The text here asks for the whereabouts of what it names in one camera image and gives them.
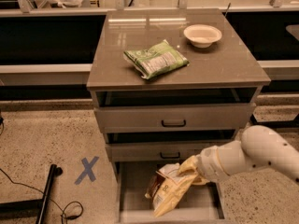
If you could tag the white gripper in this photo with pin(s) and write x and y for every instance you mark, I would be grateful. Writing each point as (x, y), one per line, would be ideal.
(207, 166)

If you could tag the brown chip bag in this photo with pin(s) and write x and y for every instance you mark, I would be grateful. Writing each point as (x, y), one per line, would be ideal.
(167, 187)

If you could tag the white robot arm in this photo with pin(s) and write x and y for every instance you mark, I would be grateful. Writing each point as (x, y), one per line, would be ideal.
(259, 147)

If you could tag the grey bottom drawer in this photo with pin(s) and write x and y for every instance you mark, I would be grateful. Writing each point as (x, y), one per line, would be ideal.
(200, 205)

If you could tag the grey drawer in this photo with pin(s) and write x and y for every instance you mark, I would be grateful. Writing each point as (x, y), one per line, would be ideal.
(168, 118)
(200, 205)
(158, 151)

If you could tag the grey middle drawer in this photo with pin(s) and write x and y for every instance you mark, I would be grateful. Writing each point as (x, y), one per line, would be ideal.
(158, 151)

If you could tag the grey top drawer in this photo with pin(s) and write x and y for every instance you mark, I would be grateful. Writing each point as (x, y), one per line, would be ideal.
(168, 118)

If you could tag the grey drawer cabinet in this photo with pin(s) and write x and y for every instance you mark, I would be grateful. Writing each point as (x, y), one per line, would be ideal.
(224, 73)

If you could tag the green chip bag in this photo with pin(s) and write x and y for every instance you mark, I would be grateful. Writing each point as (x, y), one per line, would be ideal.
(159, 59)

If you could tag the black stand leg right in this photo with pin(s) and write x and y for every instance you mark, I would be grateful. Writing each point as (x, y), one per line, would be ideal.
(277, 124)

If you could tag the black stand leg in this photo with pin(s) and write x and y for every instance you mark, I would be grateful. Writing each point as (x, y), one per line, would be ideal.
(277, 124)
(32, 208)

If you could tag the blue tape cross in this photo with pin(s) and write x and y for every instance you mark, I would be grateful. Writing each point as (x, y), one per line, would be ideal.
(87, 170)

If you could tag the white paper bowl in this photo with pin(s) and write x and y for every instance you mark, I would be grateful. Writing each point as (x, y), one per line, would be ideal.
(202, 36)

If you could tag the black stand leg left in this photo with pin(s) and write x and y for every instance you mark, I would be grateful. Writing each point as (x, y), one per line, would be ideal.
(32, 208)

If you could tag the metal window railing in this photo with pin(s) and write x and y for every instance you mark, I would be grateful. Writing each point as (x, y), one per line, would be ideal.
(149, 0)

